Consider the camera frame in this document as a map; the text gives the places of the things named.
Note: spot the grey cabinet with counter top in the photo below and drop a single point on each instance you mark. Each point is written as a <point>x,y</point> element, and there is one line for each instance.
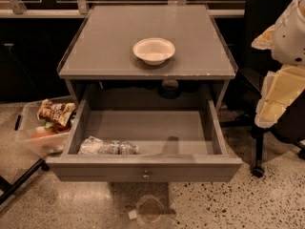
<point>103,48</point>

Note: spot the black metal stand leg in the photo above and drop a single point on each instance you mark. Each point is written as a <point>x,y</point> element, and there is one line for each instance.
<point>9,188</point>

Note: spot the clear plastic water bottle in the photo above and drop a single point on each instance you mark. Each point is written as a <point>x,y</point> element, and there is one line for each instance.
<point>95,146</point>

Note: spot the grey open top drawer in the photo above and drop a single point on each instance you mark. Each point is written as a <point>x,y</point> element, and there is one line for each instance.
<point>174,144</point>

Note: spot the white paper bowl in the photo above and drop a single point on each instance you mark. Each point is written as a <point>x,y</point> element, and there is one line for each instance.
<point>154,51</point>

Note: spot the clear plastic storage bin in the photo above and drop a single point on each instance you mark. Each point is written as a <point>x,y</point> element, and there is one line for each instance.
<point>30,125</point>

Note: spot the dark round object under counter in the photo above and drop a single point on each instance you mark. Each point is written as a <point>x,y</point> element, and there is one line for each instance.
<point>169,89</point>

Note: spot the orange item in bin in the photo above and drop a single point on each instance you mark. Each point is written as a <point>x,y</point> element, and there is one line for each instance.
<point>42,134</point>

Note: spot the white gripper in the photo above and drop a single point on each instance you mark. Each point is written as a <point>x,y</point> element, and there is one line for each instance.
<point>290,41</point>

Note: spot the metal railing frame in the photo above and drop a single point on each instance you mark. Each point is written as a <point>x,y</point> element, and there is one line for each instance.
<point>47,0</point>

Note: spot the clear cup on floor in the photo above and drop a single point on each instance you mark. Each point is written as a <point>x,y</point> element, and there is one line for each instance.
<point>150,209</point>

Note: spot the black office chair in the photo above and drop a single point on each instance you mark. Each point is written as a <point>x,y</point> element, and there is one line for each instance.
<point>244,91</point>

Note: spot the metal drawer knob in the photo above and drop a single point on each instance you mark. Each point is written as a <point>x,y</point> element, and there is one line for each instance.
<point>146,175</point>

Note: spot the brown snack bag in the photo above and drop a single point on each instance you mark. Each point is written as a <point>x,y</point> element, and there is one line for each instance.
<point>58,113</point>

